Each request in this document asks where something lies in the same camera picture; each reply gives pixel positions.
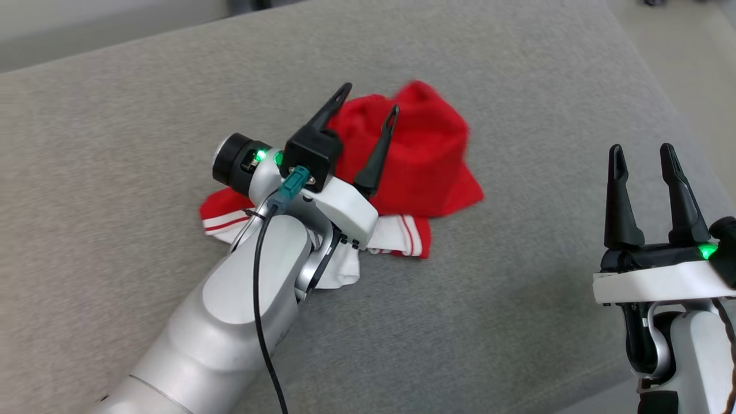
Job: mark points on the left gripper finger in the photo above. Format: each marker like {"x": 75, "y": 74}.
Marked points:
{"x": 376, "y": 155}
{"x": 332, "y": 109}

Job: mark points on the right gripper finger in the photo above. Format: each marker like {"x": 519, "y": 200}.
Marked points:
{"x": 620, "y": 201}
{"x": 683, "y": 201}

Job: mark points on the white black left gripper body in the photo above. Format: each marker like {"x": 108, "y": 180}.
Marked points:
{"x": 345, "y": 213}

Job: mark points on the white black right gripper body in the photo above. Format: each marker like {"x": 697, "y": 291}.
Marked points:
{"x": 661, "y": 284}

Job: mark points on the red Bulls jersey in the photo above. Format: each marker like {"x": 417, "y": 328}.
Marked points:
{"x": 425, "y": 155}

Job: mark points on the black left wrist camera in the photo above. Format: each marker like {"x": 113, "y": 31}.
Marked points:
{"x": 310, "y": 152}

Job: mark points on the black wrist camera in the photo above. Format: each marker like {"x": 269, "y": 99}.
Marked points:
{"x": 725, "y": 241}
{"x": 310, "y": 152}

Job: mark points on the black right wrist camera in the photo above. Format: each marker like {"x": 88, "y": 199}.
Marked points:
{"x": 725, "y": 241}

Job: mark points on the teal left camera connector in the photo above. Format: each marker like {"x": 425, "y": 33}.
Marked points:
{"x": 293, "y": 181}

